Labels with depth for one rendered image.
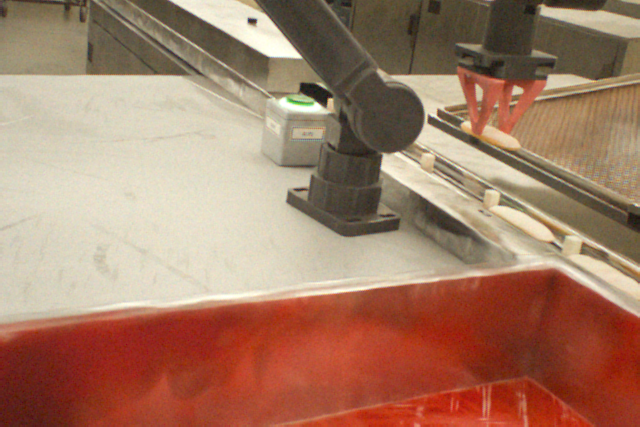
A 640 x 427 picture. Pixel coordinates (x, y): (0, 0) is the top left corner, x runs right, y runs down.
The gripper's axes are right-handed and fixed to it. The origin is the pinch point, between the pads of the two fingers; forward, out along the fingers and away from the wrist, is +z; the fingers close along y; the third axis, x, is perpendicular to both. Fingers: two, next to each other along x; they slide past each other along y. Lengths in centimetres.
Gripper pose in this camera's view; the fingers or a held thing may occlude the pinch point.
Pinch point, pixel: (491, 127)
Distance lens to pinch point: 107.1
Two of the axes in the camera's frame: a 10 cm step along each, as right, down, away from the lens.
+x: -4.3, -3.4, 8.4
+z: -1.2, 9.4, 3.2
